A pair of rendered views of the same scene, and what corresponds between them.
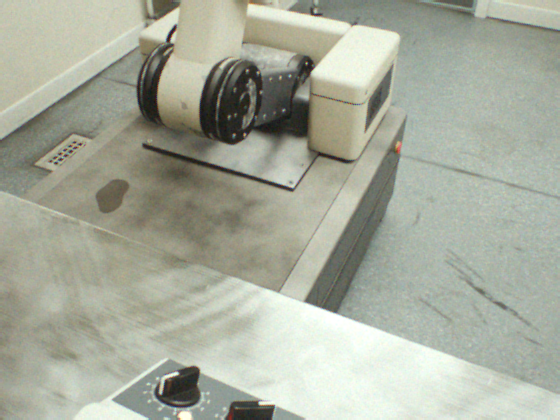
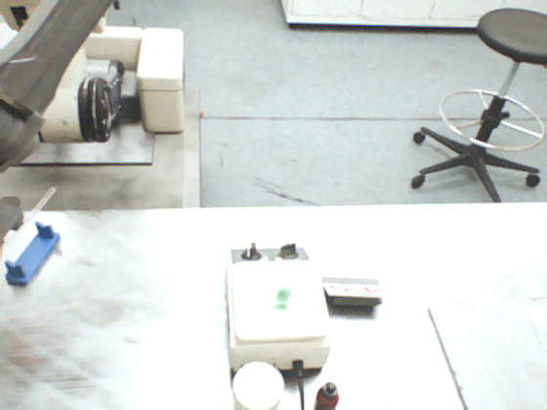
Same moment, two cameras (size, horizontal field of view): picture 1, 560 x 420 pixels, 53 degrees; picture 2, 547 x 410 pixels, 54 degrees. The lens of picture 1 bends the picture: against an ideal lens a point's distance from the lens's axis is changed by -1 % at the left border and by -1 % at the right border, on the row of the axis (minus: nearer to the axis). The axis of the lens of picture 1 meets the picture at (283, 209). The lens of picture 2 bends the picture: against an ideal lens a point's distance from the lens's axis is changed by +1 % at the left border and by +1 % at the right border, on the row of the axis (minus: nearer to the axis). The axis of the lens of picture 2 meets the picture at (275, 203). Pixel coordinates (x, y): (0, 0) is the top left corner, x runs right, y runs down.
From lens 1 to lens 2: 0.48 m
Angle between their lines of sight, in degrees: 25
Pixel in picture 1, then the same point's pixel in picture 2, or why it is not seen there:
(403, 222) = (213, 166)
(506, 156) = (261, 99)
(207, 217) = (101, 201)
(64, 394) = (183, 288)
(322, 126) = (154, 112)
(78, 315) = (156, 254)
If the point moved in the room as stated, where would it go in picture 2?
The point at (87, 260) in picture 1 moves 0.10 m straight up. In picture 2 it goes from (136, 227) to (129, 183)
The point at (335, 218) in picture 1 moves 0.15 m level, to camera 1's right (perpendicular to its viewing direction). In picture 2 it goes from (190, 174) to (235, 160)
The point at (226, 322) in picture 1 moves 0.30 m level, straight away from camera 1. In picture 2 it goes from (233, 228) to (145, 137)
